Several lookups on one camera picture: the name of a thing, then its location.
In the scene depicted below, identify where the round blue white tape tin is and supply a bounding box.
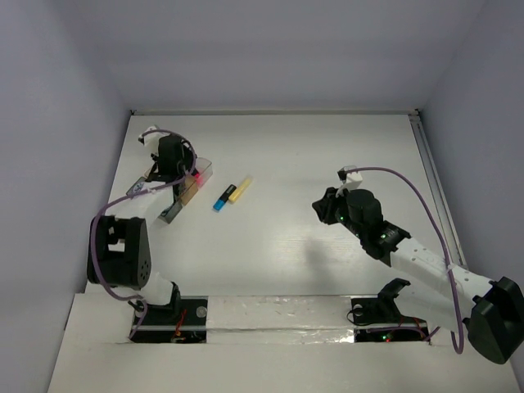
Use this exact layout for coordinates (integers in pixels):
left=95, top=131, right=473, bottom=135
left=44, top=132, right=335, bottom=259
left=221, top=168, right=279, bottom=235
left=130, top=181, right=146, bottom=195

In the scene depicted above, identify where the blue black highlighter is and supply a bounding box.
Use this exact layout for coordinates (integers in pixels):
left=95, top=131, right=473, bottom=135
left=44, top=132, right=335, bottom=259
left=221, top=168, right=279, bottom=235
left=212, top=184, right=237, bottom=212

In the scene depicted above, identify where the pink black highlighter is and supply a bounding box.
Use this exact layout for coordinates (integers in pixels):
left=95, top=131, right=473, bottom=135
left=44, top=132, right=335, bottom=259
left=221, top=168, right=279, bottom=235
left=192, top=171, right=206, bottom=187

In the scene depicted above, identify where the aluminium rail at right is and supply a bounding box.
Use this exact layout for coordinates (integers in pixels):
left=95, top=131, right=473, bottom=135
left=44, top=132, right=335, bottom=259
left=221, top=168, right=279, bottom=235
left=409, top=111, right=468, bottom=268

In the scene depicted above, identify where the clear plastic organizer tray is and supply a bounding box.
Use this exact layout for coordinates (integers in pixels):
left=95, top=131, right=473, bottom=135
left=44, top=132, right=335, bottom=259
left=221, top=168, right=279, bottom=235
left=132, top=157, right=213, bottom=224

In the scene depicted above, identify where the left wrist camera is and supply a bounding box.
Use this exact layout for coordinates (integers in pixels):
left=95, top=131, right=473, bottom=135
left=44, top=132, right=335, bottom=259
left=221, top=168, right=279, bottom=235
left=138, top=125, right=167, bottom=155

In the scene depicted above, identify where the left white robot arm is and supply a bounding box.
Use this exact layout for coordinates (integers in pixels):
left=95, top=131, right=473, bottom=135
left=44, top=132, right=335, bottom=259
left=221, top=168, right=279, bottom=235
left=87, top=129, right=197, bottom=323

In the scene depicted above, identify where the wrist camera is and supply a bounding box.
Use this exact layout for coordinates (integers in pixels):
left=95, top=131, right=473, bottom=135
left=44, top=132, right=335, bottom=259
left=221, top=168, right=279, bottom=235
left=336, top=165, right=363, bottom=197
left=138, top=125, right=167, bottom=155

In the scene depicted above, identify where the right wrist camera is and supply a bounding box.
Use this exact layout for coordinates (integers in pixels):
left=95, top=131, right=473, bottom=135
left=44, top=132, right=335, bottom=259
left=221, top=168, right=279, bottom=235
left=336, top=165, right=363, bottom=197

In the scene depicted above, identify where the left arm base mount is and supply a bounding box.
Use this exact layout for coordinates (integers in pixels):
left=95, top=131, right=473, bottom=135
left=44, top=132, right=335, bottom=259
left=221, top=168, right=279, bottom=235
left=131, top=296, right=208, bottom=344

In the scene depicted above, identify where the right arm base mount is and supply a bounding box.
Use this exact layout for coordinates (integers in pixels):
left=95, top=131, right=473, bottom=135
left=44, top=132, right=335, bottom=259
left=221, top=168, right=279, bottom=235
left=346, top=278, right=429, bottom=343

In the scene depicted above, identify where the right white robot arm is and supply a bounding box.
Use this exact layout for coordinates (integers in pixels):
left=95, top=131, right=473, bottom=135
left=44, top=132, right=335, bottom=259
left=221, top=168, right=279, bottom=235
left=312, top=187, right=523, bottom=364

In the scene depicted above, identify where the yellow highlighter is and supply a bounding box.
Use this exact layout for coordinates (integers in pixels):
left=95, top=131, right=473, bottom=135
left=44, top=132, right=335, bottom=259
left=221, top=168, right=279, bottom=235
left=228, top=176, right=252, bottom=204

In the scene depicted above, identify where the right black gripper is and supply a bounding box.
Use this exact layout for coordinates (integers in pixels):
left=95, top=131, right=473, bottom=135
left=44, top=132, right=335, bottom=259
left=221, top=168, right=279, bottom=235
left=313, top=184, right=366, bottom=239

